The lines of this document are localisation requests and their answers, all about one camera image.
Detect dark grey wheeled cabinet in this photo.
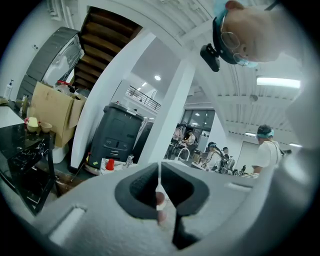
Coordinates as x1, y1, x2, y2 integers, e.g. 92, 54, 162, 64
86, 101, 145, 175

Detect round wire glasses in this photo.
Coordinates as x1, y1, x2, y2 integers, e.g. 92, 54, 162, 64
220, 14, 250, 67

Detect blue face mask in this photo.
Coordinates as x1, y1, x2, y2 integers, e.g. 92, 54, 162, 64
214, 0, 259, 68

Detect brown cardboard box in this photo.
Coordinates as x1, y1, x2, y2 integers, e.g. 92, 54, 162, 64
29, 81, 88, 148

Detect black marble table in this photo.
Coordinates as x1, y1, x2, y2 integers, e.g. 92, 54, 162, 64
0, 122, 62, 216

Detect long ceiling light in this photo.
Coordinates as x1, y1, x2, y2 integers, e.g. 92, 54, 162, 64
255, 76, 302, 90

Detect black balcony railing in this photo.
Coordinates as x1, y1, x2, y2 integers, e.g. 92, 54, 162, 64
125, 84, 162, 112

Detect white pump bottle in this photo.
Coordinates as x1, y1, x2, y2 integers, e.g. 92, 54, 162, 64
4, 79, 15, 99

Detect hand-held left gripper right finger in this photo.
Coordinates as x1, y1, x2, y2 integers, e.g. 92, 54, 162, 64
161, 161, 262, 256

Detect wooden staircase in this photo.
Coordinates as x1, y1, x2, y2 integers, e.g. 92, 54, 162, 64
72, 6, 143, 91

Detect person's head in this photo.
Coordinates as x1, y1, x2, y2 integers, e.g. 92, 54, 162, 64
213, 0, 287, 68

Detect beige bowl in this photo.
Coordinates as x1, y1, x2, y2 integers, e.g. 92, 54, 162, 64
38, 121, 54, 134

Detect white waste bin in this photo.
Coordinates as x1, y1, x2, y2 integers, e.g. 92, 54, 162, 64
51, 143, 70, 165

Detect black head-mounted camera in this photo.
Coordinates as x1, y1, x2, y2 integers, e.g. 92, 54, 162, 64
199, 16, 238, 73

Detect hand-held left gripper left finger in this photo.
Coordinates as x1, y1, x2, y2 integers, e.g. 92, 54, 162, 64
32, 161, 181, 256

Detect red-lidded clear jar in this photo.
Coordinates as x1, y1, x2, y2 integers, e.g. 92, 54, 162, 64
55, 79, 76, 98

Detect white curved faucet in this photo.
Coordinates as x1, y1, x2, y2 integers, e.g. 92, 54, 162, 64
176, 147, 190, 161

